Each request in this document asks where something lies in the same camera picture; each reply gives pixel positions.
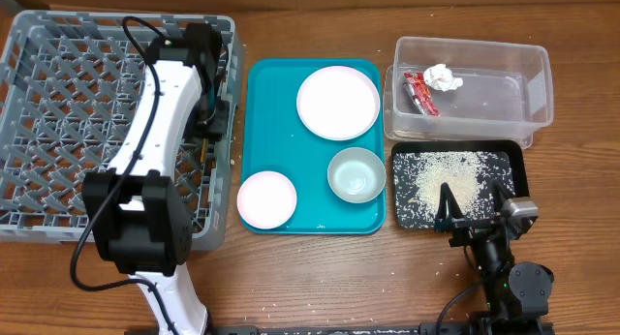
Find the pile of rice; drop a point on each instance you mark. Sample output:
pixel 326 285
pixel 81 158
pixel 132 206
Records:
pixel 417 179

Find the black plastic tray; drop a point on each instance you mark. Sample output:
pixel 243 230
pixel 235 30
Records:
pixel 511 148

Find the clear plastic bin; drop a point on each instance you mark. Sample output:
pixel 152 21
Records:
pixel 507 91

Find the large white plate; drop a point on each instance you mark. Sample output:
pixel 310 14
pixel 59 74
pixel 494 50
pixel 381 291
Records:
pixel 338 103

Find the crumpled white tissue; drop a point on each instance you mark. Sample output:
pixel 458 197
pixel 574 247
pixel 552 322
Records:
pixel 439 77

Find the grey-green bowl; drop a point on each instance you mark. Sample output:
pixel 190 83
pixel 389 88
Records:
pixel 356 175

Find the small pink plate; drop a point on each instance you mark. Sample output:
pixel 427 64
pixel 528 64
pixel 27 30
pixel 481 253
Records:
pixel 266 200

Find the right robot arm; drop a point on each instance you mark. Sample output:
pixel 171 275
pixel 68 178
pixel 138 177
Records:
pixel 516 293

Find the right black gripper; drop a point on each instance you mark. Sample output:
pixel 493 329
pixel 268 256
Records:
pixel 447 199

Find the teal plastic tray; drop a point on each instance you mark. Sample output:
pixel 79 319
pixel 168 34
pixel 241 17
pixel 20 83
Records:
pixel 275 139

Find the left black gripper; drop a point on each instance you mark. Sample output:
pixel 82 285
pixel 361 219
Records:
pixel 219 116

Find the grey plastic dish rack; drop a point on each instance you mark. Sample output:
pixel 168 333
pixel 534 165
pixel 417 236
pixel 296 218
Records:
pixel 70 83

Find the red snack wrapper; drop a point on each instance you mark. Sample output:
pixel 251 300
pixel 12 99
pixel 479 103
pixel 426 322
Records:
pixel 420 94

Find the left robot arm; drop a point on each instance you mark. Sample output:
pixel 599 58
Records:
pixel 136 215

